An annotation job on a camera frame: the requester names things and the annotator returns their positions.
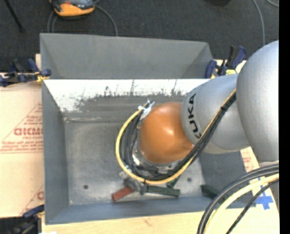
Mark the brown cardboard board red print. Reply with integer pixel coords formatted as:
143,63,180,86
0,78,46,219

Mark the dark green flat block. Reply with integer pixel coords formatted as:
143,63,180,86
145,185,181,197
200,184,220,200

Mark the grey metal bin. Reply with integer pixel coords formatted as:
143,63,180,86
39,33,249,225

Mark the red-brown flat block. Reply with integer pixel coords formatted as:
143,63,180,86
111,186,136,203

